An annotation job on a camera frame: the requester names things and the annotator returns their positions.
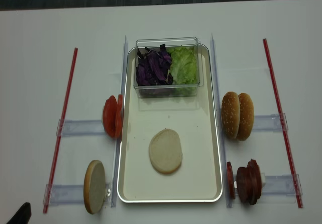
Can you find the bun half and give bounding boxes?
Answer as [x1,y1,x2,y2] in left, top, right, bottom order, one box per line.
[148,129,183,174]
[83,160,106,214]

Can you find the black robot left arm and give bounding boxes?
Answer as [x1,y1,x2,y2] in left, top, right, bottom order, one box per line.
[7,202,32,224]

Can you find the thin tomato slice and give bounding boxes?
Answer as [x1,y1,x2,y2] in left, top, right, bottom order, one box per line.
[114,94,123,139]

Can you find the green lettuce leaves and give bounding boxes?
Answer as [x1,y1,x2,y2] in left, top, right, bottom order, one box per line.
[169,46,197,85]

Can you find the large tomato slice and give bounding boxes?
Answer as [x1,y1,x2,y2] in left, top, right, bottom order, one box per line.
[102,95,117,138]

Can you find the thin red meat slice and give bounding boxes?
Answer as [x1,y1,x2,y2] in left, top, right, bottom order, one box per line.
[227,162,236,199]

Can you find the dark meat patty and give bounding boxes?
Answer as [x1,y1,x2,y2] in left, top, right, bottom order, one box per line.
[236,167,253,204]

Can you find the purple cabbage leaves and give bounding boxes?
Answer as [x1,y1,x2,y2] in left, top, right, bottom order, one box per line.
[136,44,173,86]

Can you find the clear plastic container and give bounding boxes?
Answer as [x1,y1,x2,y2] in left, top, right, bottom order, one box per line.
[133,37,203,98]

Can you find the white metal tray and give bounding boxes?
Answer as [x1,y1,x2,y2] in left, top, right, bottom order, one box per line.
[117,46,223,203]

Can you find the sesame bun top left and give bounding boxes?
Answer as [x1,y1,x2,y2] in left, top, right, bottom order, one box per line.
[221,92,240,139]

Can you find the sesame bun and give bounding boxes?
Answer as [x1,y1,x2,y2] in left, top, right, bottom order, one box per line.
[237,93,254,141]
[221,92,240,139]

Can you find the sesame bun top right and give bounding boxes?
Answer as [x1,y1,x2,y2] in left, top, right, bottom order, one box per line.
[237,93,254,141]

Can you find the left upper acrylic holder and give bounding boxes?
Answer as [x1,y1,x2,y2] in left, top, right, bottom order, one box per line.
[56,119,105,137]

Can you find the acrylic holder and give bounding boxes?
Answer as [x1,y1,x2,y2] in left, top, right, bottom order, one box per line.
[56,119,105,137]
[252,113,288,132]
[43,183,116,208]
[225,174,303,208]

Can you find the left red tape strip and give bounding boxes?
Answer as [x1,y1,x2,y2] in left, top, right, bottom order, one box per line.
[43,47,78,214]

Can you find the red tape strip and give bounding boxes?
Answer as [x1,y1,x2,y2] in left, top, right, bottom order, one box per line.
[43,47,78,214]
[263,38,303,208]

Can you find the reddish bacon patty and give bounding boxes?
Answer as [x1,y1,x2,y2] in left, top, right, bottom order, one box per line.
[247,159,262,205]

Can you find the right upper acrylic holder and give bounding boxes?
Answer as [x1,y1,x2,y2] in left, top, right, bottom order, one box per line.
[252,113,288,132]

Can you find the white holder block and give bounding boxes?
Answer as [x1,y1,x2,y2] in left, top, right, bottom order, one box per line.
[260,173,266,188]

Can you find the left lower acrylic holder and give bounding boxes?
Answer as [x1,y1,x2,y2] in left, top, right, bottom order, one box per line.
[43,183,116,208]

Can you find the right lower acrylic holder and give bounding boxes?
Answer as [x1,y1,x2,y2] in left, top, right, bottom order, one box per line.
[225,174,303,208]

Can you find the right red tape strip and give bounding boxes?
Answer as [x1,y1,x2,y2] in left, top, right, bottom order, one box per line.
[263,38,303,208]

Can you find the left long acrylic rail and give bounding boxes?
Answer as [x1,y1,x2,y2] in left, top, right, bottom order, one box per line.
[110,34,130,208]

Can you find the long acrylic rail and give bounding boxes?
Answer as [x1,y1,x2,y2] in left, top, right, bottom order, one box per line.
[210,33,233,208]
[110,34,130,208]

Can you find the right long acrylic rail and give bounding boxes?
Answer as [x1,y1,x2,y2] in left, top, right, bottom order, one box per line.
[210,33,233,208]

